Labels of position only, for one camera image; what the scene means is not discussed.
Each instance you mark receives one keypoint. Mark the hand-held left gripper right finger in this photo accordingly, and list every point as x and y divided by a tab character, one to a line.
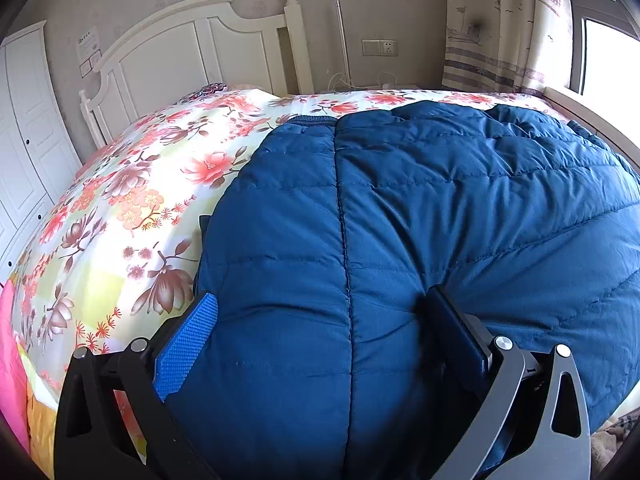
460	340

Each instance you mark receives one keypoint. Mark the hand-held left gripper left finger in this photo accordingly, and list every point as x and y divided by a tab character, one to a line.
185	350

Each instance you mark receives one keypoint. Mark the blue puffer jacket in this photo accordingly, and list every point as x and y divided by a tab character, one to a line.
400	210

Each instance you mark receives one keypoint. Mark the yellow cloth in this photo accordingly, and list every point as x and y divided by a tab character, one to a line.
42	430

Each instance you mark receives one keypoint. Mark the pink cloth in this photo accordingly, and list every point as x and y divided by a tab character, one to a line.
12	370

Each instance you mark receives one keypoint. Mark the floral bed sheet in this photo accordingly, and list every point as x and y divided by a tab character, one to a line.
125	185

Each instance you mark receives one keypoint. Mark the beige window ledge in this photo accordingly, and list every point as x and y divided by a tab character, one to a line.
590	115

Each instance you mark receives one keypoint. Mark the white nightstand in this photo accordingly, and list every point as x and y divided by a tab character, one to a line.
400	87

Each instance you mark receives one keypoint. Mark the purple patterned pillow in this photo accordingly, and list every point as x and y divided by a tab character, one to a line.
210	90

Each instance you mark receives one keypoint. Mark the white wardrobe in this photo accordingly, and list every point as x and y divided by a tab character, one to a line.
25	135

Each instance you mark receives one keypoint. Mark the white wooden headboard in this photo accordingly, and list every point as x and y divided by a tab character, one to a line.
175	55

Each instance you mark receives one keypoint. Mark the striped patterned curtain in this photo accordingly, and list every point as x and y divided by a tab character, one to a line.
500	25

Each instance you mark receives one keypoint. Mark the white pole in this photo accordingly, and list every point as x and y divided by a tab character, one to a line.
342	45

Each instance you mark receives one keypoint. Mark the window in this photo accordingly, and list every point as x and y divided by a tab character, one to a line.
610	50

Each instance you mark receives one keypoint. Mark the beige wall socket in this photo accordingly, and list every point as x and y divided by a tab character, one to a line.
380	47

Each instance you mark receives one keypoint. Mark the white paper wall notice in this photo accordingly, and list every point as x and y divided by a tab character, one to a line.
89	52

